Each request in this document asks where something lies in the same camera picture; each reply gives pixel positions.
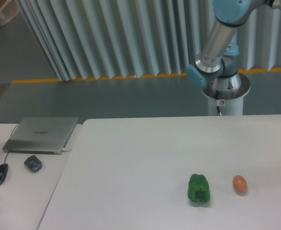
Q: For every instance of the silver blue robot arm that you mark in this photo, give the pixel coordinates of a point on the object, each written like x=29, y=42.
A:
x=215, y=69

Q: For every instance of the green bell pepper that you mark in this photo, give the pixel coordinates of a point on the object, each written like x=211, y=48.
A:
x=198, y=189

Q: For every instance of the white corrugated partition screen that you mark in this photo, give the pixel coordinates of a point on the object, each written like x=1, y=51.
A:
x=110, y=38

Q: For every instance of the silver closed laptop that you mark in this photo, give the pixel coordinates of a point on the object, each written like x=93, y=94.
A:
x=46, y=135

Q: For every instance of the dark grey earbud case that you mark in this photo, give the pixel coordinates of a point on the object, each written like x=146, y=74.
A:
x=33, y=164

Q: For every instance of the brown egg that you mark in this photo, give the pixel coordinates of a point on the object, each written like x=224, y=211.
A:
x=239, y=184

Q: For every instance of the brown cardboard box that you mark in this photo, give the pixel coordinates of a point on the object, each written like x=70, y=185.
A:
x=8, y=10

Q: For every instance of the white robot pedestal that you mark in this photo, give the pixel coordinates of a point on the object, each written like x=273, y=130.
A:
x=226, y=107

